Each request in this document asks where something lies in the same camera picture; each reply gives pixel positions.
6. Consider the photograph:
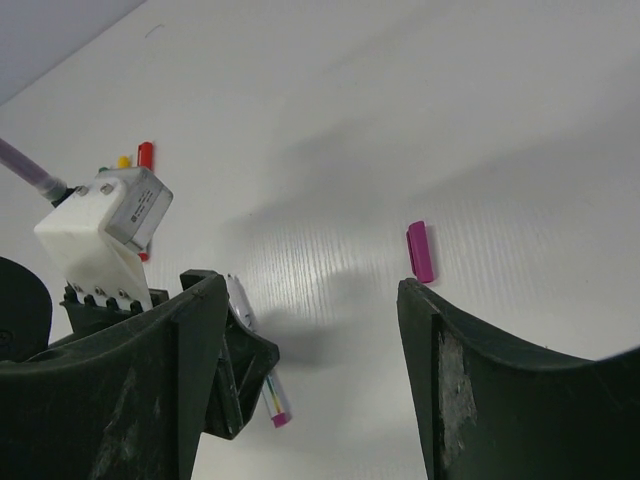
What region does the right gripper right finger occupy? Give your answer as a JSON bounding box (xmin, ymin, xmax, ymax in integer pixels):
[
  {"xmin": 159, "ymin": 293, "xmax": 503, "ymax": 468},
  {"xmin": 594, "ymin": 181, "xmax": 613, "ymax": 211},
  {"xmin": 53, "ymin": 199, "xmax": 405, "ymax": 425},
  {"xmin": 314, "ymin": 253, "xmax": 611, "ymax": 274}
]
[{"xmin": 397, "ymin": 279, "xmax": 639, "ymax": 479}]

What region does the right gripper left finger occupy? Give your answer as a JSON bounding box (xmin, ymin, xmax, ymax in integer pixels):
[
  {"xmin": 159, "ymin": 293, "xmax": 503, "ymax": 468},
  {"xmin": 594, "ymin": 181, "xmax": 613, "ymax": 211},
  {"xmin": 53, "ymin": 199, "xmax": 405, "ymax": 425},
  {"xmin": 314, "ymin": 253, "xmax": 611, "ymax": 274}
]
[{"xmin": 1, "ymin": 273, "xmax": 227, "ymax": 479}]

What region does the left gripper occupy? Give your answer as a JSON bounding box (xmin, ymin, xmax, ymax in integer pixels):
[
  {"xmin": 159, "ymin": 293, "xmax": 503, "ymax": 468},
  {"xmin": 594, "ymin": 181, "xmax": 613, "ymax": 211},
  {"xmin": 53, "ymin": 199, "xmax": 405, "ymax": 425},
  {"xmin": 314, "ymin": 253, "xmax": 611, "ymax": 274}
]
[{"xmin": 0, "ymin": 257, "xmax": 281, "ymax": 441}]

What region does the purple marker pen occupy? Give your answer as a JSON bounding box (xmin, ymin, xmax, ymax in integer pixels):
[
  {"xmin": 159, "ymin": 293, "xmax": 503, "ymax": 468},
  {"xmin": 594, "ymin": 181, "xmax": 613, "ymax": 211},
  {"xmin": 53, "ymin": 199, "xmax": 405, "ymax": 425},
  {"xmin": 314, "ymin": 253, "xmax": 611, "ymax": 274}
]
[{"xmin": 225, "ymin": 274, "xmax": 292, "ymax": 429}]

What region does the purple pen cap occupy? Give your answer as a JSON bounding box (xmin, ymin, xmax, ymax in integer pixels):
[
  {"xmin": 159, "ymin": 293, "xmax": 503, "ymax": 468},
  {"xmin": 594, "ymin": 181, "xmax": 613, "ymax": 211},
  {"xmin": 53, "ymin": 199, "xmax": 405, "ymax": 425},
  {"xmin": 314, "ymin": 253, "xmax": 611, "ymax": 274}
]
[{"xmin": 406, "ymin": 221, "xmax": 436, "ymax": 284}]

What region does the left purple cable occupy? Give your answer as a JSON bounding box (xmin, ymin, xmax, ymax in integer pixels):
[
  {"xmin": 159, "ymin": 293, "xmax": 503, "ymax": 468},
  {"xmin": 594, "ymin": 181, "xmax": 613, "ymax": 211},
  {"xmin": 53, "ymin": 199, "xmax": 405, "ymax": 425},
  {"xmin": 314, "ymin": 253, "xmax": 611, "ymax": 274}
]
[{"xmin": 0, "ymin": 137, "xmax": 69, "ymax": 201}]

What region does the red pen cap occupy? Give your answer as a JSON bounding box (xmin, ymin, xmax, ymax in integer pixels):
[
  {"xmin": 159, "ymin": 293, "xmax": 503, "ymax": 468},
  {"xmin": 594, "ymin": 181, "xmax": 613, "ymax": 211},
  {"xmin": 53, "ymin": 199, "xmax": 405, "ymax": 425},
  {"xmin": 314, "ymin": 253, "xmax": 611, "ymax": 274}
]
[{"xmin": 136, "ymin": 141, "xmax": 154, "ymax": 171}]

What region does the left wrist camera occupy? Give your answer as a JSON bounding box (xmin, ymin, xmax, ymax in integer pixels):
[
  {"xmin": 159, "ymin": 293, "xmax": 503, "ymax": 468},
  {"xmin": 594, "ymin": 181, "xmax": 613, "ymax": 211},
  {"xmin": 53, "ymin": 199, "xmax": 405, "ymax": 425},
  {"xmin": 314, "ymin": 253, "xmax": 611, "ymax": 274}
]
[{"xmin": 34, "ymin": 167, "xmax": 173, "ymax": 311}]

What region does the yellow pen cap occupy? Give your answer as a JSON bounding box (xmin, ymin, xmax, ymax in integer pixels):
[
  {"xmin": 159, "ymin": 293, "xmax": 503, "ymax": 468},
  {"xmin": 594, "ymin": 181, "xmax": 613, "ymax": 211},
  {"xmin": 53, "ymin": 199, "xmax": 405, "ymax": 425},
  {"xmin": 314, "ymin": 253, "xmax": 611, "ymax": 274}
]
[{"xmin": 117, "ymin": 156, "xmax": 132, "ymax": 169}]

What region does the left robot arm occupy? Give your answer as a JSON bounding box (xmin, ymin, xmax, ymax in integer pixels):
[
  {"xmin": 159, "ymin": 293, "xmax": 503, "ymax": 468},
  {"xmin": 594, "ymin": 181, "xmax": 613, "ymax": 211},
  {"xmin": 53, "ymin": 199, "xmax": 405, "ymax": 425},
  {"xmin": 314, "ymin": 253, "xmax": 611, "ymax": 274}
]
[{"xmin": 1, "ymin": 260, "xmax": 280, "ymax": 440}]

